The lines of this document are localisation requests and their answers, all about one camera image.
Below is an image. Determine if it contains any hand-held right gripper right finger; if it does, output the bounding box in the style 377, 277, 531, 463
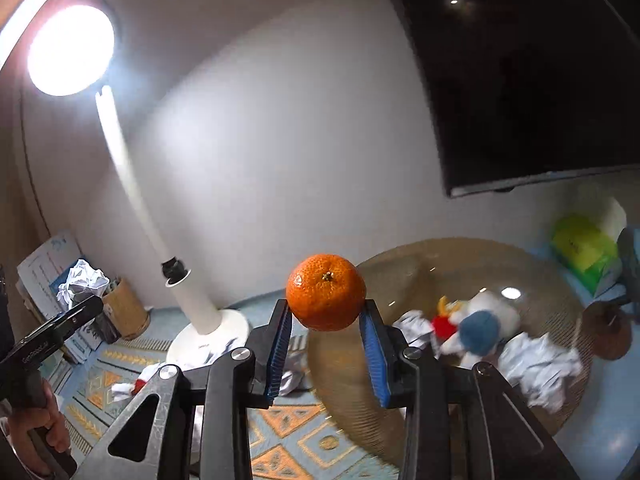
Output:
359, 299, 583, 480

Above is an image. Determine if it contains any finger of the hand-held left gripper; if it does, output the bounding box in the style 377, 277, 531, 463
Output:
52, 296, 104, 343

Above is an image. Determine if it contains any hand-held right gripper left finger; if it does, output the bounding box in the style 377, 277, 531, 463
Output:
70, 299, 294, 480

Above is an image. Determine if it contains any white paper ball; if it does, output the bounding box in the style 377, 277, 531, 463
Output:
111, 362, 168, 403
280, 332, 313, 396
392, 310, 436, 348

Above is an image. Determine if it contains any lined paper ball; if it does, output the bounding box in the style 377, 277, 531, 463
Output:
56, 259, 111, 311

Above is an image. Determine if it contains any mandarin orange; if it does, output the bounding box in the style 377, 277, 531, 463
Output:
286, 254, 367, 332

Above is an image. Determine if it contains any amber ribbed glass bowl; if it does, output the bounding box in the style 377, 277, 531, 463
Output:
306, 237, 593, 466

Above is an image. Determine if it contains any white blue plush toy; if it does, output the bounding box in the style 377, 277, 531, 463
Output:
432, 290, 523, 368

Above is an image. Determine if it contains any large white paper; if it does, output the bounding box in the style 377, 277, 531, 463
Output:
497, 332, 583, 413

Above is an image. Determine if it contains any person's left hand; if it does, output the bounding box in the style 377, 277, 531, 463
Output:
0, 377, 73, 480

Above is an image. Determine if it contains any blue cover workbook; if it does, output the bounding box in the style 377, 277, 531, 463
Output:
65, 330, 101, 365

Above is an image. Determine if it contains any bamboo pen holder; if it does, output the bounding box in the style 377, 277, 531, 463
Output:
102, 277, 151, 341

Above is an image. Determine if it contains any blue patterned woven mat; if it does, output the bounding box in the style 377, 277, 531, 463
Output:
45, 292, 406, 480

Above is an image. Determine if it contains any white desk lamp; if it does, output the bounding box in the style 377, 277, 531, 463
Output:
27, 4, 251, 368

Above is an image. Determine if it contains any small stand with brown base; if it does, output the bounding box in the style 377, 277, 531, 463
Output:
575, 227, 640, 361

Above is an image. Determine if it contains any green tissue pack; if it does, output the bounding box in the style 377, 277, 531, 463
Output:
550, 197, 628, 296

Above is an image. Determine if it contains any black monitor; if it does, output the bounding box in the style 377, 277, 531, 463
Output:
372, 0, 640, 198

